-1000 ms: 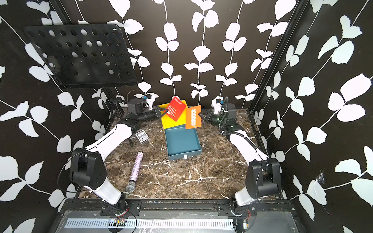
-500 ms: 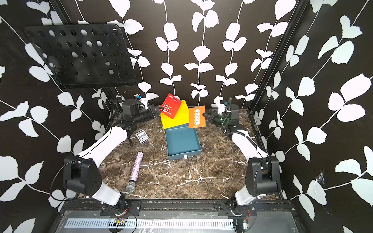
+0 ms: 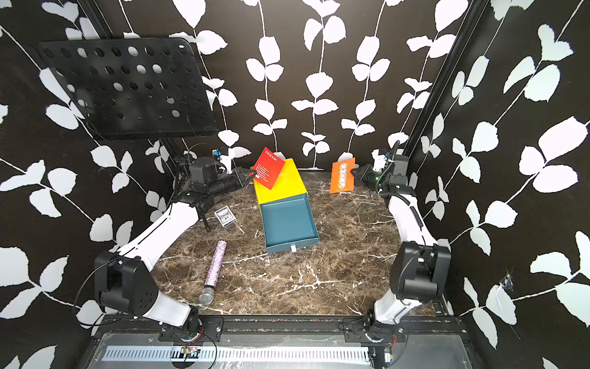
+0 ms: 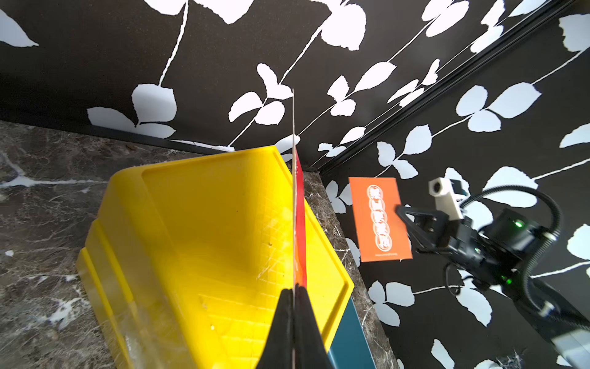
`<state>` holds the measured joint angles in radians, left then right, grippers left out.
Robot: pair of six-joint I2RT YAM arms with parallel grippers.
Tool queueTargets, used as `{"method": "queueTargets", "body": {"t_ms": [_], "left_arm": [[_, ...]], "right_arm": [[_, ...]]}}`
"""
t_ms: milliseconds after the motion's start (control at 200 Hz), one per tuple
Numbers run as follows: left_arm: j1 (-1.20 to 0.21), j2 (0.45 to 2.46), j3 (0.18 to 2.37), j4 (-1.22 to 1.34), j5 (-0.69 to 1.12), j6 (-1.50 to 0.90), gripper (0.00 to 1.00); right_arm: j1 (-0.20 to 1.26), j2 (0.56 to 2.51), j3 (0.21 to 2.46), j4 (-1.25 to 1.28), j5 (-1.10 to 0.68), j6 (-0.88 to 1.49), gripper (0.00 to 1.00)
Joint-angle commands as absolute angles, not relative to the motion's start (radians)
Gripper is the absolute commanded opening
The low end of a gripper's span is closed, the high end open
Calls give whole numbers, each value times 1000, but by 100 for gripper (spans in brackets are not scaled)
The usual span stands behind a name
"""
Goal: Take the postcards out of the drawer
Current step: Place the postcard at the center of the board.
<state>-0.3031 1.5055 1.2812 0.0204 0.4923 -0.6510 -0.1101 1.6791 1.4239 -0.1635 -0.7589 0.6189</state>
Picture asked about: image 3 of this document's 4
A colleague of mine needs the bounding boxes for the orange postcard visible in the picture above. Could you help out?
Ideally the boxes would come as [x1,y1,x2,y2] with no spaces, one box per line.
[330,158,356,194]

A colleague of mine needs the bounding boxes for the red dream postcard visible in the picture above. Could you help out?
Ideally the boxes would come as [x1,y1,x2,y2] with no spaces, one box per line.
[254,148,285,190]

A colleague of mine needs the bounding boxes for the teal top drawer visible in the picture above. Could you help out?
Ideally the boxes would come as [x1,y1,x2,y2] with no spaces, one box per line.
[261,193,319,255]

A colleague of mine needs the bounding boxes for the yellow drawer cabinet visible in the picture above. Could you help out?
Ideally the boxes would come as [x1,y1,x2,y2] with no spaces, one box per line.
[254,158,307,205]

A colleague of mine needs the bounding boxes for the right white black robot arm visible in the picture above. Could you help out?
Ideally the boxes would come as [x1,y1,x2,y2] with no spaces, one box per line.
[351,141,451,325]

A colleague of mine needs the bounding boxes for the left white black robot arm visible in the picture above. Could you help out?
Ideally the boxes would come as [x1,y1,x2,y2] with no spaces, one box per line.
[89,154,257,332]

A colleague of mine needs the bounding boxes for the black tripod stand legs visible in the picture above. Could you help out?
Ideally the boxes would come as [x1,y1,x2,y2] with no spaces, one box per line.
[151,150,216,232]

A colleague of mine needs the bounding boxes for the small clear card box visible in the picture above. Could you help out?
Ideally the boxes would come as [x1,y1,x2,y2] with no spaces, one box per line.
[214,206,237,228]

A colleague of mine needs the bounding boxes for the black perforated music stand tray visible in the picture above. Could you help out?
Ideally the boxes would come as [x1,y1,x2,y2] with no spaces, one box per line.
[38,38,218,141]

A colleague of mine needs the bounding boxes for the glitter purple microphone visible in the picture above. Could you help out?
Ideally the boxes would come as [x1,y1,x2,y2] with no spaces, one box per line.
[199,241,227,306]

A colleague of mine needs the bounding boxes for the black base rail with mounts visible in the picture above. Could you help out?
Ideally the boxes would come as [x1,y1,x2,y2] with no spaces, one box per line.
[85,315,473,358]

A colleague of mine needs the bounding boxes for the white slotted cable duct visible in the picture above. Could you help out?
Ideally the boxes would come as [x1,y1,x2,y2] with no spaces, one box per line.
[99,345,370,364]

